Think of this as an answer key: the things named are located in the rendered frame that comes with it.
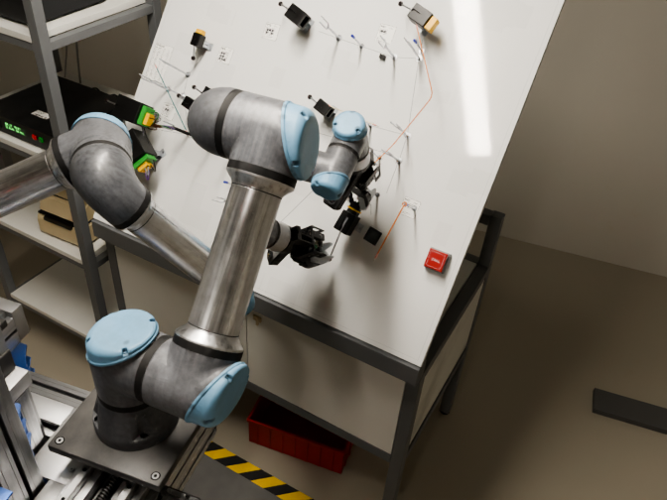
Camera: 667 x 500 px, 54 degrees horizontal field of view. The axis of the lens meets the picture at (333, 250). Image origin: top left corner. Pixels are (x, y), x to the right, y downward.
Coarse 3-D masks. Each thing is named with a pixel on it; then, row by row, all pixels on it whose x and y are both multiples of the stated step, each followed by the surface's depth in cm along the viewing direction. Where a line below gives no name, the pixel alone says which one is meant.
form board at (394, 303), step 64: (192, 0) 205; (256, 0) 197; (320, 0) 189; (384, 0) 182; (448, 0) 175; (512, 0) 169; (192, 64) 204; (256, 64) 195; (320, 64) 188; (384, 64) 181; (448, 64) 174; (512, 64) 168; (128, 128) 211; (320, 128) 187; (384, 128) 180; (448, 128) 173; (512, 128) 167; (192, 192) 201; (384, 192) 179; (448, 192) 172; (384, 256) 178; (320, 320) 183; (384, 320) 176
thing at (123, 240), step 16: (96, 224) 213; (112, 240) 213; (128, 240) 209; (144, 256) 209; (160, 256) 204; (176, 272) 204; (256, 304) 192; (272, 304) 188; (288, 320) 189; (304, 320) 185; (320, 336) 185; (336, 336) 181; (352, 336) 180; (352, 352) 182; (368, 352) 178; (384, 352) 176; (384, 368) 178; (400, 368) 175; (416, 368) 172; (416, 384) 176
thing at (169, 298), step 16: (128, 256) 221; (128, 272) 226; (144, 272) 221; (160, 272) 216; (128, 288) 232; (144, 288) 227; (160, 288) 222; (176, 288) 217; (192, 288) 212; (128, 304) 238; (144, 304) 232; (160, 304) 227; (176, 304) 222; (192, 304) 217; (160, 320) 233; (176, 320) 227; (240, 336) 213
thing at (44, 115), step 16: (64, 80) 234; (16, 96) 222; (32, 96) 223; (64, 96) 225; (80, 96) 225; (96, 96) 226; (112, 96) 227; (0, 112) 213; (16, 112) 214; (32, 112) 214; (80, 112) 216; (0, 128) 215; (16, 128) 210; (32, 128) 206; (48, 128) 207; (48, 144) 206
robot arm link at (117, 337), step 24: (120, 312) 109; (144, 312) 109; (96, 336) 104; (120, 336) 104; (144, 336) 104; (168, 336) 107; (96, 360) 103; (120, 360) 102; (144, 360) 103; (96, 384) 108; (120, 384) 104
